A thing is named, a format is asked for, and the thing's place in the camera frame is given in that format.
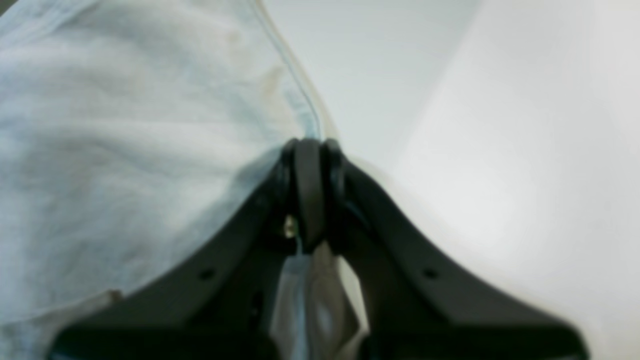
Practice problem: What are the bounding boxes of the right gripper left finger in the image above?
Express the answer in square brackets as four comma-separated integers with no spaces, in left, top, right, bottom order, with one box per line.
[47,138,323,360]

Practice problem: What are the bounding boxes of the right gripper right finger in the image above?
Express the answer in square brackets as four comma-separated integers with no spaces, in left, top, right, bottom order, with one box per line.
[321,139,590,360]

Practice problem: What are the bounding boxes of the light grey t-shirt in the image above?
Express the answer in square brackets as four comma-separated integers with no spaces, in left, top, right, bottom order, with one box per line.
[0,0,371,360]

